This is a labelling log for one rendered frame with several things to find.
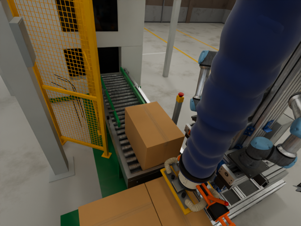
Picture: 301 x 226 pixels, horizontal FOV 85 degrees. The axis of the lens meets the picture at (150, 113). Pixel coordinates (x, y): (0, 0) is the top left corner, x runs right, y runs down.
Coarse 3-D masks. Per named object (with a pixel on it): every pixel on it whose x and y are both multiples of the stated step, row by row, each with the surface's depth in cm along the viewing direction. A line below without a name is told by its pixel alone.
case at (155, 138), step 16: (128, 112) 176; (144, 112) 178; (160, 112) 181; (128, 128) 186; (144, 128) 159; (160, 128) 161; (176, 128) 163; (144, 144) 145; (160, 144) 147; (176, 144) 159; (144, 160) 155; (160, 160) 164
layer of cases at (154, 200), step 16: (128, 192) 150; (144, 192) 152; (160, 192) 153; (192, 192) 156; (80, 208) 137; (96, 208) 138; (112, 208) 139; (128, 208) 140; (144, 208) 141; (160, 208) 142; (176, 208) 144; (80, 224) 128; (96, 224) 129; (112, 224) 130; (128, 224) 131; (144, 224) 132; (160, 224) 133; (176, 224) 134; (192, 224) 135; (208, 224) 136
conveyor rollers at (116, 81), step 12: (108, 84) 293; (120, 84) 301; (120, 96) 274; (132, 96) 272; (108, 108) 245; (120, 108) 244; (120, 120) 224; (120, 132) 208; (120, 144) 195; (132, 168) 170
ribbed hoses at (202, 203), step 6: (168, 162) 125; (174, 162) 127; (168, 168) 122; (216, 192) 110; (186, 204) 105; (192, 204) 103; (198, 204) 102; (204, 204) 103; (192, 210) 102; (198, 210) 101
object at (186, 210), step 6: (168, 174) 123; (174, 174) 123; (168, 180) 120; (174, 192) 113; (180, 192) 113; (186, 192) 114; (180, 198) 110; (186, 198) 111; (180, 204) 108; (186, 210) 105
